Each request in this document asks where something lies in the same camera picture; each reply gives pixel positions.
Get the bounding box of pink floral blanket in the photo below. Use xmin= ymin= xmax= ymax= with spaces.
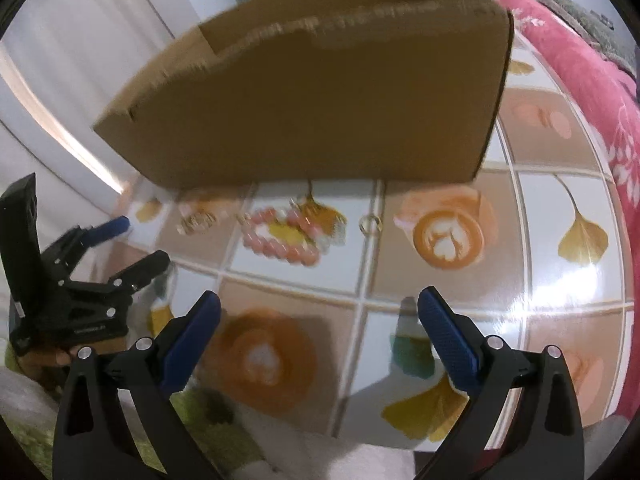
xmin=490 ymin=0 xmax=640 ymax=241

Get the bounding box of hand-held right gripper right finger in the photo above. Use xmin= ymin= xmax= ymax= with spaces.
xmin=416 ymin=286 xmax=586 ymax=480

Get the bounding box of brown cardboard box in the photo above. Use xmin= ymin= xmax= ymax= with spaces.
xmin=92 ymin=0 xmax=516 ymax=193

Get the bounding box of person's left hand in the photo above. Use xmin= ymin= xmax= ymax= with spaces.
xmin=50 ymin=346 xmax=81 ymax=368

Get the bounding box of pink bead bracelet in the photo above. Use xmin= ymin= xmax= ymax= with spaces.
xmin=240 ymin=207 xmax=346 ymax=267

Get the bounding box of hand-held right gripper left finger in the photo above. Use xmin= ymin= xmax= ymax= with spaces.
xmin=52 ymin=290 xmax=223 ymax=480

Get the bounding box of gold charm bracelet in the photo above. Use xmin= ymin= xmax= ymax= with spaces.
xmin=175 ymin=209 xmax=221 ymax=236

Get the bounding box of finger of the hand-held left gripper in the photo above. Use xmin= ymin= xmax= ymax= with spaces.
xmin=42 ymin=216 xmax=132 ymax=281
xmin=65 ymin=250 xmax=171 ymax=321

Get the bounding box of white curtain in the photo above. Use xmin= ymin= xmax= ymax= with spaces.
xmin=0 ymin=0 xmax=236 ymax=211

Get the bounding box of grey patterned blanket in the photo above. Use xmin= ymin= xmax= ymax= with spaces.
xmin=537 ymin=0 xmax=631 ymax=68

